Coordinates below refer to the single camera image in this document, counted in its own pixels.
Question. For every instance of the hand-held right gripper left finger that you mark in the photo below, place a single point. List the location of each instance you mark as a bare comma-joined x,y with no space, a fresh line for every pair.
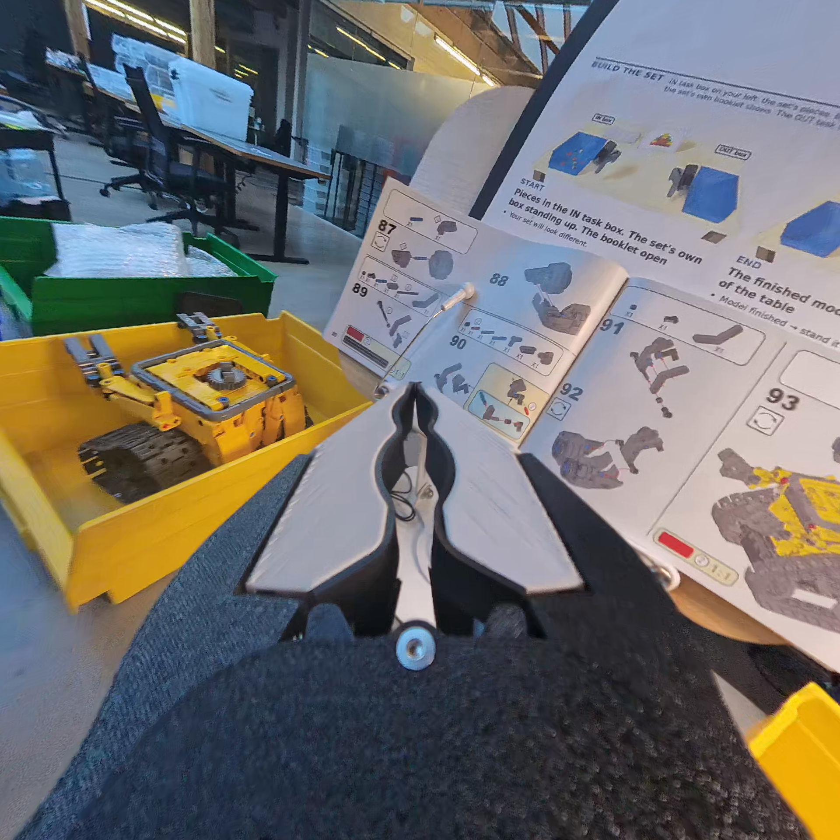
328,525

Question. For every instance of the grey desk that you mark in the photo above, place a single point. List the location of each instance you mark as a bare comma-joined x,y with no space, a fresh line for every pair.
33,656

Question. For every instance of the instruction booklet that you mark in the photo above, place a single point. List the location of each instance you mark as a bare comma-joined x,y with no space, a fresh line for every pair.
590,394

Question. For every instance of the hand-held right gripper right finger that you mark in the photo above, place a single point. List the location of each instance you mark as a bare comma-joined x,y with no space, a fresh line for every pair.
505,525

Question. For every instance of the white storage crate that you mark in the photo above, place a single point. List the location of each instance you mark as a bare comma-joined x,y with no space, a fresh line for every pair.
210,98

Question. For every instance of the bubble wrap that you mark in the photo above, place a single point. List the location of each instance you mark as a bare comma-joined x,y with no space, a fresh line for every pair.
118,249

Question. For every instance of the green storage bin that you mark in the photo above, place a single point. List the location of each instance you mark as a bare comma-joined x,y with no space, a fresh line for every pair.
131,302

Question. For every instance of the printed task sheet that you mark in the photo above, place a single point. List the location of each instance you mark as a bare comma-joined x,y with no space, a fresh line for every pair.
689,131

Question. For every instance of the background wooden table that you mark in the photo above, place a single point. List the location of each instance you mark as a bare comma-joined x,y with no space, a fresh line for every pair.
262,154

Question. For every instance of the black office chair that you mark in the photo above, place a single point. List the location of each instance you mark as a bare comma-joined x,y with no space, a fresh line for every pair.
157,144

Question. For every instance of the yellow bin with dividers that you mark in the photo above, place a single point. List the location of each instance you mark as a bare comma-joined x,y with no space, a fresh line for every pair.
807,754

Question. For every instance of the yellow storage bin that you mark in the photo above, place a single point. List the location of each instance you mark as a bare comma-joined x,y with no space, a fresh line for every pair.
164,544

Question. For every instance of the yellow toy robot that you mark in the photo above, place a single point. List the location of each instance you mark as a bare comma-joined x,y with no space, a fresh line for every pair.
197,394

